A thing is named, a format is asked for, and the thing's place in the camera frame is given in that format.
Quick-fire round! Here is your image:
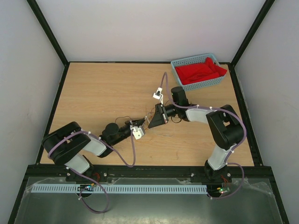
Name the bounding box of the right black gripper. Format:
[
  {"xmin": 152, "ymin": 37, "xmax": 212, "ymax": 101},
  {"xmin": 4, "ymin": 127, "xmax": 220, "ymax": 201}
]
[{"xmin": 148, "ymin": 103, "xmax": 179, "ymax": 128}]

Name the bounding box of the red cloth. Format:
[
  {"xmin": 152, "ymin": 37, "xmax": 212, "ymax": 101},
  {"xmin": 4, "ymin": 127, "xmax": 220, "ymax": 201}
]
[{"xmin": 175, "ymin": 57, "xmax": 227, "ymax": 85}]

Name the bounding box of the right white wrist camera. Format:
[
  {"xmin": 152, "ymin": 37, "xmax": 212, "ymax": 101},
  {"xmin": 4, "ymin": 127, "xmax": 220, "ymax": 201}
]
[{"xmin": 152, "ymin": 87, "xmax": 164, "ymax": 104}]

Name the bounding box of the green circuit board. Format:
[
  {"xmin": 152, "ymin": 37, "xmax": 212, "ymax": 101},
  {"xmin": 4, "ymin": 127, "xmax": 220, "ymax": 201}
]
[
  {"xmin": 77, "ymin": 184, "xmax": 94, "ymax": 192},
  {"xmin": 216, "ymin": 187, "xmax": 230, "ymax": 194}
]

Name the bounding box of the light blue plastic basket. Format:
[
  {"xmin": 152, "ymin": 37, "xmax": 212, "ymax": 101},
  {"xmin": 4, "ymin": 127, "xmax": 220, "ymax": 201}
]
[{"xmin": 171, "ymin": 53, "xmax": 228, "ymax": 91}]

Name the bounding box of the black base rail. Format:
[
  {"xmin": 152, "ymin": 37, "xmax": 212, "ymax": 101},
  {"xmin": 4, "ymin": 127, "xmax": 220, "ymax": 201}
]
[{"xmin": 24, "ymin": 164, "xmax": 274, "ymax": 184}]

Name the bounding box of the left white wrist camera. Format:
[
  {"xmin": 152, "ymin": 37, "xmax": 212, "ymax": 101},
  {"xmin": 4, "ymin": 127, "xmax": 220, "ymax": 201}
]
[{"xmin": 130, "ymin": 126, "xmax": 145, "ymax": 140}]

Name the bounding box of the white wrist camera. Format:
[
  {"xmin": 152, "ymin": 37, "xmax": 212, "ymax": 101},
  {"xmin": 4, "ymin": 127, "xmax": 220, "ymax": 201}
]
[
  {"xmin": 130, "ymin": 126, "xmax": 145, "ymax": 140},
  {"xmin": 152, "ymin": 87, "xmax": 164, "ymax": 104}
]

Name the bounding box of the light blue slotted cable duct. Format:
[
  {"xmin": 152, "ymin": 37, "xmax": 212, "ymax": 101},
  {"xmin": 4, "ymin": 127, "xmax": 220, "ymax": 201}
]
[{"xmin": 30, "ymin": 184, "xmax": 206, "ymax": 195}]

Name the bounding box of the red wire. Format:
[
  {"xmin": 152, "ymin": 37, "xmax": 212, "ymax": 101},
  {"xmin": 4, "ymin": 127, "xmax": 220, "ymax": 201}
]
[{"xmin": 140, "ymin": 100, "xmax": 178, "ymax": 143}]

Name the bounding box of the right green circuit board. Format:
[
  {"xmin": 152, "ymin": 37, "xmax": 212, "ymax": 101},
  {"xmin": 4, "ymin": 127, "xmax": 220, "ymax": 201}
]
[{"xmin": 216, "ymin": 187, "xmax": 230, "ymax": 194}]

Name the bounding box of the left green circuit board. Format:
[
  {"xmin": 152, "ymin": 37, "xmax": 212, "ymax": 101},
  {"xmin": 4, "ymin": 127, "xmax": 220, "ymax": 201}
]
[{"xmin": 77, "ymin": 184, "xmax": 94, "ymax": 192}]

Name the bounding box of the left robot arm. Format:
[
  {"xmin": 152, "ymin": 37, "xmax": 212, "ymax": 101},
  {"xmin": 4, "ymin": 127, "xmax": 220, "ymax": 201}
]
[{"xmin": 42, "ymin": 118, "xmax": 145, "ymax": 181}]

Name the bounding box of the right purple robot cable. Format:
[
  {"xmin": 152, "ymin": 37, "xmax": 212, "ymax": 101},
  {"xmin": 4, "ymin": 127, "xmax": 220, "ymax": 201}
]
[{"xmin": 161, "ymin": 71, "xmax": 247, "ymax": 200}]

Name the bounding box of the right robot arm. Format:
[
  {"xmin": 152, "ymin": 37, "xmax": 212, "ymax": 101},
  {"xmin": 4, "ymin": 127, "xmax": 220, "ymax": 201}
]
[{"xmin": 148, "ymin": 86, "xmax": 247, "ymax": 182}]

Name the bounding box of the black aluminium frame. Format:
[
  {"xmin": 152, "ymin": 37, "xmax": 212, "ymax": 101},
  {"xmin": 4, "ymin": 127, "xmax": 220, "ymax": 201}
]
[{"xmin": 8, "ymin": 0, "xmax": 289, "ymax": 224}]

